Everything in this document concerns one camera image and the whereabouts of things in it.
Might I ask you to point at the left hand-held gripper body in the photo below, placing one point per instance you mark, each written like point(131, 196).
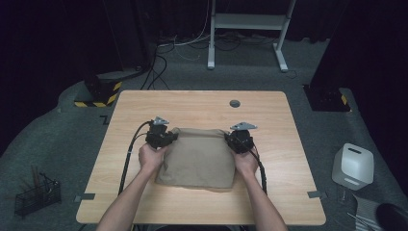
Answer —
point(156, 134)

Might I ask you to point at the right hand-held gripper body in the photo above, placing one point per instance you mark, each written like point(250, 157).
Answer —
point(242, 141)

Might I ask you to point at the khaki shorts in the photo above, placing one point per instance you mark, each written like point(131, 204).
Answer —
point(198, 160)

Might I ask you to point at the person's right hand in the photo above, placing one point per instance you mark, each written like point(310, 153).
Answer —
point(245, 162)

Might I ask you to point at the person's left hand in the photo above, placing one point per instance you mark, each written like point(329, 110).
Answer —
point(152, 159)

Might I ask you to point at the grey table grommet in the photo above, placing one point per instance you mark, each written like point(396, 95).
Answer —
point(234, 103)

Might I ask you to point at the black yellow striped base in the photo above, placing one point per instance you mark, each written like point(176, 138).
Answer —
point(102, 93)

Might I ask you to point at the grey tape strip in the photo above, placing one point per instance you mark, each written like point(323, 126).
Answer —
point(86, 196)
point(316, 194)

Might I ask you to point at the black base with yellow mark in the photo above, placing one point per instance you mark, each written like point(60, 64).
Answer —
point(324, 99)

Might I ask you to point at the white box appliance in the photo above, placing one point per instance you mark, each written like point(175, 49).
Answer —
point(352, 166)

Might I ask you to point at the white metal stand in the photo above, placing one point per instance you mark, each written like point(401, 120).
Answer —
point(247, 21)

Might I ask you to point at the brown wooden sticks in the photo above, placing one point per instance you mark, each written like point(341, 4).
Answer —
point(34, 176)

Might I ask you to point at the grey striped sheet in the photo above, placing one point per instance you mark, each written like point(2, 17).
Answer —
point(364, 211)

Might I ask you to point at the black round object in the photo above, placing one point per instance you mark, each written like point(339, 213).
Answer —
point(393, 218)

